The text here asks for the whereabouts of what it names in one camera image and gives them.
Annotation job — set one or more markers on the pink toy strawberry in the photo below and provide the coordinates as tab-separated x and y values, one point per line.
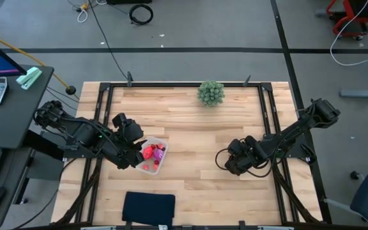
155	166

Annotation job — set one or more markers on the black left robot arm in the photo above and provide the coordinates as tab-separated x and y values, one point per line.
85	134

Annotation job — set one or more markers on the green spiky artificial plant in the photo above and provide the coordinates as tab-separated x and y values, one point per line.
211	93

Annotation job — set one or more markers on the mint green stapler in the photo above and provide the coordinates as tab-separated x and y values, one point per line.
29	78

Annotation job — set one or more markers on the navy blue cloth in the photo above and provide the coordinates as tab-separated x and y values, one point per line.
149	209

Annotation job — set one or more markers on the dark grey desk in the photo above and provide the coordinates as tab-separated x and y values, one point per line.
14	111

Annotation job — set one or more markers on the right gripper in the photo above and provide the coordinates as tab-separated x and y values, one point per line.
249	153

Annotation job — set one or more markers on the purple striped toy onion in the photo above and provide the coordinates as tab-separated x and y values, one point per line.
157	154

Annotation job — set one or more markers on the clear plastic tupperware container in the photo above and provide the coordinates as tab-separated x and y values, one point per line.
163	159

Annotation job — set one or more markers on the yellow pole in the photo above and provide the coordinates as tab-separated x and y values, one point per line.
27	56

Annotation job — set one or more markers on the black metal table frame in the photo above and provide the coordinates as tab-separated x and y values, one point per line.
105	127

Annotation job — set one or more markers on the silver metal bracket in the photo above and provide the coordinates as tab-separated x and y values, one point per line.
275	228
97	228

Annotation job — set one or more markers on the low dark keyboard desk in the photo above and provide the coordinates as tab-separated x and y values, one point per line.
10	191

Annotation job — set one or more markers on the red and black cart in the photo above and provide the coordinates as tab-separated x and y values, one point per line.
351	12

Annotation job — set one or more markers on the pink-red toy tomato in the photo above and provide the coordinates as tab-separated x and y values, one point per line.
147	152

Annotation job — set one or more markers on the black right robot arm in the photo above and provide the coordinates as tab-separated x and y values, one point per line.
292	131

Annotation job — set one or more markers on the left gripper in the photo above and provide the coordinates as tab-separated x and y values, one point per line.
129	129

